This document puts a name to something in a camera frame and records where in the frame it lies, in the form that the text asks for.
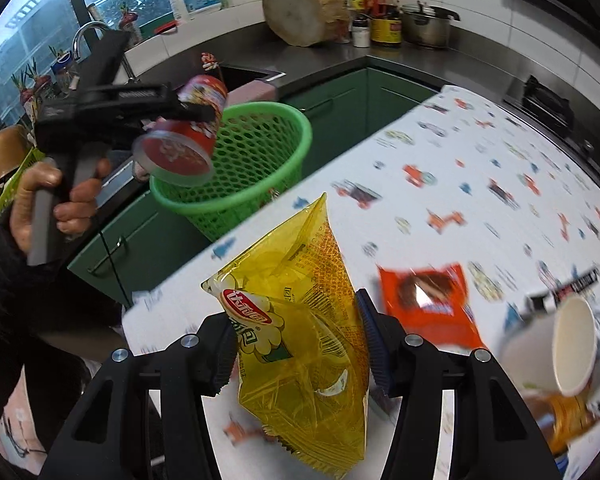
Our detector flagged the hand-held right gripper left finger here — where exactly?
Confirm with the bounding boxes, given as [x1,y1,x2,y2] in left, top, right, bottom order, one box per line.
[39,312,241,480]

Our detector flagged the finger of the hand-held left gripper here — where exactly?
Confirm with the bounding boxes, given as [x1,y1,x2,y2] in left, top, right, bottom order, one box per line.
[172,97,219,123]

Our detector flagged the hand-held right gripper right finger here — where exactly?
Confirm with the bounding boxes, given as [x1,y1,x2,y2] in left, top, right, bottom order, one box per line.
[355,289,563,480]

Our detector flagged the red snack can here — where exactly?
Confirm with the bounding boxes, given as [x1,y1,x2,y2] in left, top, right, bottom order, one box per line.
[132,74,229,184]

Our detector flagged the orange snack packet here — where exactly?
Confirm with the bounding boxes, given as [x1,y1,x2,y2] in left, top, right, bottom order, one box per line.
[376,261,487,356]

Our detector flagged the yellow snack bag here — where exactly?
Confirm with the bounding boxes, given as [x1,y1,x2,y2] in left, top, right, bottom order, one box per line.
[201,192,371,478]

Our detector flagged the green plastic basket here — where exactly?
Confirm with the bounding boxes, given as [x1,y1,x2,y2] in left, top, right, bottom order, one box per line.
[149,101,313,242]

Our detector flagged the white paper cup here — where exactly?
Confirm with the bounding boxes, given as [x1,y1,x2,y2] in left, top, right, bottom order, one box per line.
[497,295,599,397]

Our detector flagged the person's left forearm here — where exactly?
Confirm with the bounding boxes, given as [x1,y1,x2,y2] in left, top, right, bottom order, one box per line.
[0,205,127,461]

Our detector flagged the person's left hand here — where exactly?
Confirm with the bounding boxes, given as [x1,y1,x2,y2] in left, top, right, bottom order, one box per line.
[9,157,112,254]

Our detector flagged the steel sink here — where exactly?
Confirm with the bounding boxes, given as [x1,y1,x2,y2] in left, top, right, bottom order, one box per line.
[207,62,286,96]

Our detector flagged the steel faucet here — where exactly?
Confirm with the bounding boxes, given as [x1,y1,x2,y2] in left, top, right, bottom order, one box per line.
[72,21,136,83]

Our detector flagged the golden metal bowl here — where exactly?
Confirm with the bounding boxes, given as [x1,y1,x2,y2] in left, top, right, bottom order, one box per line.
[0,126,33,192]

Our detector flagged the window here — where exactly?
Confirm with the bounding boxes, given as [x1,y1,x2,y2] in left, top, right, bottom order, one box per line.
[0,0,241,128]

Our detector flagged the round wooden chopping block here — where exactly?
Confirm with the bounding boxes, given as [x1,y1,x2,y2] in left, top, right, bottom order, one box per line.
[262,0,350,48]

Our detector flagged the green kitchen cabinets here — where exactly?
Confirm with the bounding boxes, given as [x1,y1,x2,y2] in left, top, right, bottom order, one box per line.
[67,67,441,306]

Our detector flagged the small black-lidded jar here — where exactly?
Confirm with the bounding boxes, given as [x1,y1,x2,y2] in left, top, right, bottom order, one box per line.
[351,17,371,47]

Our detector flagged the printed tablecloth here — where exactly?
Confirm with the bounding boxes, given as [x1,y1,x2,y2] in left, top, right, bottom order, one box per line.
[122,85,600,480]

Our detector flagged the yellow label tin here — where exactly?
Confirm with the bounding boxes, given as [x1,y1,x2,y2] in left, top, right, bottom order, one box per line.
[370,16,403,49]

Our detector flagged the black snack packet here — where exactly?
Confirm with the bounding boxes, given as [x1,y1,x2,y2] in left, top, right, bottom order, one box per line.
[525,265,600,312]

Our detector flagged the steel pot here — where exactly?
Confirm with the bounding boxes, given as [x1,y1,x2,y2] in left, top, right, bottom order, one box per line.
[401,4,461,50]

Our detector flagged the black gas stove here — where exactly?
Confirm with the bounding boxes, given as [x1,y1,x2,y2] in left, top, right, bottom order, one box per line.
[502,75,600,196]

